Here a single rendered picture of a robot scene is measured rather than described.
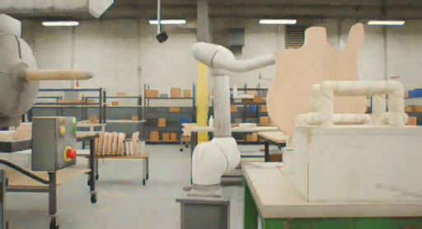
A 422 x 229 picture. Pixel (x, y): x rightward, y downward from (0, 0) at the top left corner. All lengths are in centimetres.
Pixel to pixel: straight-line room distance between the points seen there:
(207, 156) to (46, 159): 76
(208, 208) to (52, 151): 79
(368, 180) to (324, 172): 10
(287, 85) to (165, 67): 1122
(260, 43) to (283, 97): 1128
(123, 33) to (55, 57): 301
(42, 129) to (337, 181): 100
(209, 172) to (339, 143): 96
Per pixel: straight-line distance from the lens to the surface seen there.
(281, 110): 106
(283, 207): 70
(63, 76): 97
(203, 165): 156
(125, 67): 1258
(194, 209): 158
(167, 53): 1227
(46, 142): 123
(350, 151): 74
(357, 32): 117
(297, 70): 108
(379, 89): 78
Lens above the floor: 113
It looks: 1 degrees up
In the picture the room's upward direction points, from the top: straight up
